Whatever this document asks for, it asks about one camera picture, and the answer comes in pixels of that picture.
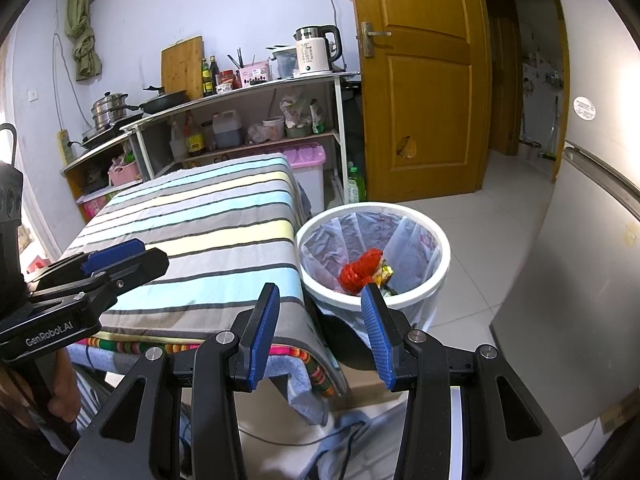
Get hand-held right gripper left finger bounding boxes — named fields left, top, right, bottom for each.
left=60, top=282, right=281, bottom=480

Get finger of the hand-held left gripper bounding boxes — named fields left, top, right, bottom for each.
left=30, top=247, right=170, bottom=311
left=25, top=238, right=147, bottom=289

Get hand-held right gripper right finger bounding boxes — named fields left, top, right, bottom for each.
left=361, top=284, right=583, bottom=480

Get red plastic bag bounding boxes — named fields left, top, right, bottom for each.
left=337, top=249, right=386, bottom=296

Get white bin with liner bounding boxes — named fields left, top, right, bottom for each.
left=295, top=201, right=451, bottom=351

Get person's left hand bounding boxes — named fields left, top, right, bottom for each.
left=47, top=345, right=82, bottom=420

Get cardboard box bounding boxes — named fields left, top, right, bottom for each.
left=327, top=360, right=416, bottom=411

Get colourful printed boxes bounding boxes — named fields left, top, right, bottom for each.
left=75, top=187, right=116, bottom=221

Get blue blanket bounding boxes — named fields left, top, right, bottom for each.
left=67, top=345, right=331, bottom=426

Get pink basket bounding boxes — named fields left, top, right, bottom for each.
left=108, top=157, right=143, bottom=187

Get multicolour woven mat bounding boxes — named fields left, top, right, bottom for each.
left=82, top=337, right=346, bottom=398

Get low wooden shelf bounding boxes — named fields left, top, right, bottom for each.
left=61, top=135, right=146, bottom=221

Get induction cooker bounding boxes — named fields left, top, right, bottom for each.
left=80, top=125, right=133, bottom=148

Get clear plastic bottle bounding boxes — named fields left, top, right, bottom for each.
left=169, top=120, right=188, bottom=161

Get yellow label sauce bottle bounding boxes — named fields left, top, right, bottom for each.
left=185, top=112, right=206, bottom=157

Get steel steamer pot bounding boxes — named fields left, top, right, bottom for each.
left=91, top=91, right=131, bottom=131

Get green plastic bottle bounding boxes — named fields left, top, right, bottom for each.
left=346, top=162, right=367, bottom=205

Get dark liquid jug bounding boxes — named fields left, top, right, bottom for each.
left=212, top=110, right=245, bottom=150

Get black frying pan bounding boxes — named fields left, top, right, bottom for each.
left=120, top=90, right=190, bottom=114

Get white tub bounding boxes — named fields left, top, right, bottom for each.
left=262, top=116, right=287, bottom=142

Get storage box with pink lid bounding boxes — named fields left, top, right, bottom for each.
left=282, top=142, right=327, bottom=216

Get wooden cutting board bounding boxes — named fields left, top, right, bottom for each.
left=161, top=36, right=204, bottom=103

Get white shelf unit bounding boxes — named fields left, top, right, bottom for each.
left=122, top=71, right=363, bottom=206

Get grey refrigerator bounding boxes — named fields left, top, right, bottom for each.
left=487, top=0, right=640, bottom=461

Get white plastic bag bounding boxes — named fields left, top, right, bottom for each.
left=279, top=92, right=313, bottom=128

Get pink utensil box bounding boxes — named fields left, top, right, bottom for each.
left=237, top=61, right=272, bottom=88

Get bundle of chopsticks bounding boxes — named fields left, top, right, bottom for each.
left=227, top=47, right=258, bottom=68

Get green hanging cloth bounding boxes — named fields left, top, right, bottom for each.
left=67, top=0, right=103, bottom=82

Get wooden door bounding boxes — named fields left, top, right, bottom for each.
left=346, top=0, right=493, bottom=203

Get clear container with grey lid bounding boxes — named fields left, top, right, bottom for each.
left=272, top=46, right=301, bottom=80

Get white electric kettle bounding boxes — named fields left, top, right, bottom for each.
left=294, top=25, right=343, bottom=76

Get round white sticker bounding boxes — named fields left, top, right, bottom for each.
left=572, top=96, right=597, bottom=121

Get black cable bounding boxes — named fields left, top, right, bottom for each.
left=235, top=420, right=366, bottom=480

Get metal door handle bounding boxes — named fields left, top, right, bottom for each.
left=361, top=21, right=392, bottom=58

